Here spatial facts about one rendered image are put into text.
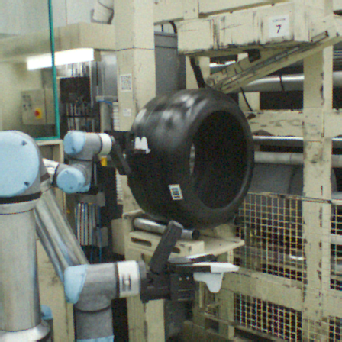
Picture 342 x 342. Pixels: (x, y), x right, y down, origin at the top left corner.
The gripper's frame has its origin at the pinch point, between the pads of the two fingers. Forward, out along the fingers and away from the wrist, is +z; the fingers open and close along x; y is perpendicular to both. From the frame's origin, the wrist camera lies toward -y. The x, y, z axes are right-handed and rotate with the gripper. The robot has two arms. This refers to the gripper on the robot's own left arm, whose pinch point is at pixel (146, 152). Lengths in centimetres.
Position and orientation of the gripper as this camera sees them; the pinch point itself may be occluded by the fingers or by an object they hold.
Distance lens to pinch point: 184.1
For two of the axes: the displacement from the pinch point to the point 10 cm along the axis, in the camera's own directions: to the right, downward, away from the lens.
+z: 6.8, -0.1, 7.3
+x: -7.3, -0.6, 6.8
